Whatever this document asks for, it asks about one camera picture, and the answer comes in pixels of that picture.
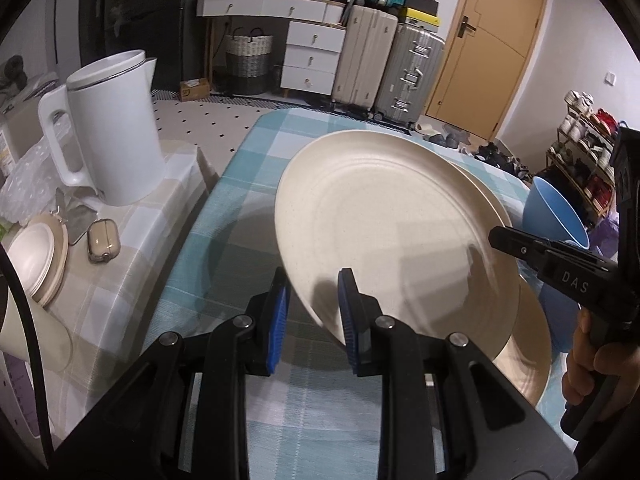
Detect blue bowl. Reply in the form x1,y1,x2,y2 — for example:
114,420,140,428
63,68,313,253
538,284,580,353
522,177,590,249

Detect person's right hand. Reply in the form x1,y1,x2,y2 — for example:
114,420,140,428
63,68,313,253
562,309,639,419

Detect plaid teal tablecloth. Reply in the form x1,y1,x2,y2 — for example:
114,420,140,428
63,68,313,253
144,108,582,480

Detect wooden shoe rack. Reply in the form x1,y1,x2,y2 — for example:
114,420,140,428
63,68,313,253
539,90,626,229

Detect earbuds case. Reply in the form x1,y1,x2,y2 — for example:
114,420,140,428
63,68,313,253
87,219,120,263

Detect grey slippers pair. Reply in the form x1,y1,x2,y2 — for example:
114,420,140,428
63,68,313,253
425,128,471,150

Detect small box on floor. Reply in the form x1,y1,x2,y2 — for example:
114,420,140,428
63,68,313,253
179,78,210,102

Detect small cream dishes stack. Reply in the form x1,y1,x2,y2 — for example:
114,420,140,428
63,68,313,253
8,214,70,307

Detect white electric kettle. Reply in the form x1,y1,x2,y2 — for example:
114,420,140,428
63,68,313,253
38,50,165,207

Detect silver suitcase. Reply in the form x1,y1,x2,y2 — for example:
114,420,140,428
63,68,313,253
373,24,445,127

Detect woven laundry basket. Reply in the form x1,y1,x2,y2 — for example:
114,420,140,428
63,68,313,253
224,27,273,96

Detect beige suitcase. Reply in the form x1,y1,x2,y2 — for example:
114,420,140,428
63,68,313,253
332,6,398,110

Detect wooden door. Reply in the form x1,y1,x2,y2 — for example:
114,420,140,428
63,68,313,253
426,0,547,140

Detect white desk with drawers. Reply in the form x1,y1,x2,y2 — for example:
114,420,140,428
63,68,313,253
196,0,346,96

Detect stacked shoe boxes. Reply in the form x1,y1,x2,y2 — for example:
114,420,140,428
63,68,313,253
402,0,440,32

